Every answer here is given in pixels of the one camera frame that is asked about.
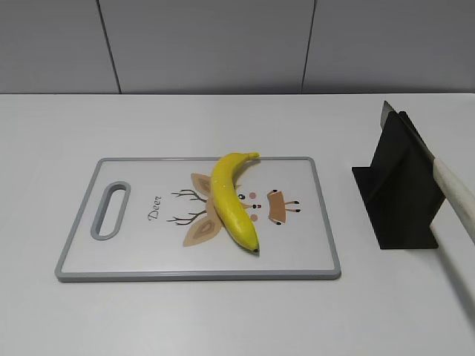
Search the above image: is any yellow plastic banana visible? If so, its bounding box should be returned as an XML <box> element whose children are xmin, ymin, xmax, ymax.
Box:
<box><xmin>211</xmin><ymin>152</ymin><xmax>260</xmax><ymax>254</ymax></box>

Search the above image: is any cleaver knife with white handle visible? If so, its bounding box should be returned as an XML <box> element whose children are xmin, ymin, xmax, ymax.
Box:
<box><xmin>402</xmin><ymin>119</ymin><xmax>474</xmax><ymax>242</ymax></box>

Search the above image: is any white grey-rimmed cutting board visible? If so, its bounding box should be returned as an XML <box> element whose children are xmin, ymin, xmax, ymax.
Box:
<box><xmin>55</xmin><ymin>156</ymin><xmax>341</xmax><ymax>282</ymax></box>

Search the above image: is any black knife stand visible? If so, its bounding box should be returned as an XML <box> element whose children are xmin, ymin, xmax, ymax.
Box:
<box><xmin>352</xmin><ymin>111</ymin><xmax>445</xmax><ymax>249</ymax></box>

